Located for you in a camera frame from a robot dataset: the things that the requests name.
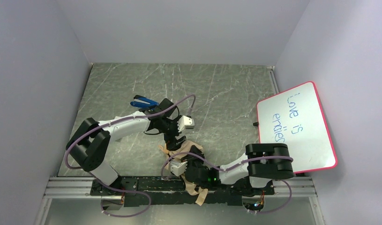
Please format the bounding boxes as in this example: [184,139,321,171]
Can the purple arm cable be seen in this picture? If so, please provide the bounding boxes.
[63,94,197,218]
[161,152,294,216]

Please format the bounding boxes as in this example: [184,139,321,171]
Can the beige folding umbrella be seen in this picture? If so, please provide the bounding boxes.
[158,140,208,206]

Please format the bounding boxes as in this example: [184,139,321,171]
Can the blue stapler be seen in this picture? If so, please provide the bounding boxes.
[130,95,159,108]

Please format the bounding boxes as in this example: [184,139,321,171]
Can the aluminium frame rail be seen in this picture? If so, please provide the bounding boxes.
[44,176,317,200]

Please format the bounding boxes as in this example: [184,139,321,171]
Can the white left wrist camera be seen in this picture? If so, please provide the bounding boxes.
[177,115,195,132]

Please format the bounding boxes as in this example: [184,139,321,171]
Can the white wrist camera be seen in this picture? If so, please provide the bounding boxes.
[177,115,195,132]
[169,160,187,177]

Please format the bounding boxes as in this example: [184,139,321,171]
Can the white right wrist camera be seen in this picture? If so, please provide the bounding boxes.
[169,160,187,177]

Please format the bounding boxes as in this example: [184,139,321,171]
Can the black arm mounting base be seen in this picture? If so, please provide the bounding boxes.
[90,176,275,207]

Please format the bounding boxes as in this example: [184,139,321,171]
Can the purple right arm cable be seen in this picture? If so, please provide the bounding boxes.
[161,152,294,216]

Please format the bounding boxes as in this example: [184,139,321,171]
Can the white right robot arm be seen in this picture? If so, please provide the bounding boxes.
[182,143,294,188]

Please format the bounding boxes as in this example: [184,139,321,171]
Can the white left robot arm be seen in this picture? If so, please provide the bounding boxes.
[65,95,195,189]

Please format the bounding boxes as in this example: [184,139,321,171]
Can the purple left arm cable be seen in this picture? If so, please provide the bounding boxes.
[63,94,197,218]

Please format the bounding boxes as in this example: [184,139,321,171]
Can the pink-framed whiteboard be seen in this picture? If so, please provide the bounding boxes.
[256,81,337,173]

